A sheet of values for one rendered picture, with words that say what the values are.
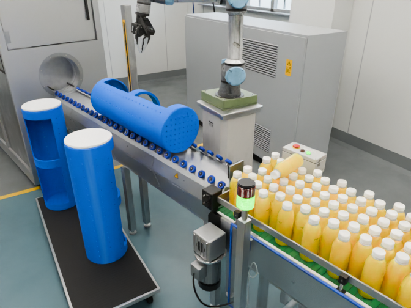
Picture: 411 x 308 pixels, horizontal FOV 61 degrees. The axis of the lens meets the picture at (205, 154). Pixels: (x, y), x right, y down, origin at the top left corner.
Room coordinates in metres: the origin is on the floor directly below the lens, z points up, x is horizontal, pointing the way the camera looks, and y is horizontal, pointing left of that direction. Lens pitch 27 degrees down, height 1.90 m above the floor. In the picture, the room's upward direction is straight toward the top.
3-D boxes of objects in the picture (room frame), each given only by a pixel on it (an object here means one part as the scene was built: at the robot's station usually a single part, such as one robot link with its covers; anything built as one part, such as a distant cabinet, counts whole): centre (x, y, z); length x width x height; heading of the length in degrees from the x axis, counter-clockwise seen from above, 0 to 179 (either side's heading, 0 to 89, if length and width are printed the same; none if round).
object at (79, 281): (2.10, 0.90, 0.07); 1.50 x 0.52 x 0.15; 31
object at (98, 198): (1.93, 0.70, 0.59); 0.28 x 0.28 x 0.88
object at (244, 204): (1.05, -0.14, 1.18); 0.06 x 0.06 x 0.05
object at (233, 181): (1.41, -0.15, 0.99); 0.07 x 0.07 x 0.18
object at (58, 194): (2.55, 1.24, 0.59); 0.28 x 0.28 x 0.88
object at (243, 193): (1.05, -0.14, 1.23); 0.06 x 0.06 x 0.04
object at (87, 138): (1.93, 0.70, 1.03); 0.28 x 0.28 x 0.01
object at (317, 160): (1.61, -0.51, 1.05); 0.20 x 0.10 x 0.10; 42
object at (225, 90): (2.21, -0.16, 1.26); 0.15 x 0.15 x 0.10
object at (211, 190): (1.41, -0.03, 0.95); 0.10 x 0.07 x 0.10; 132
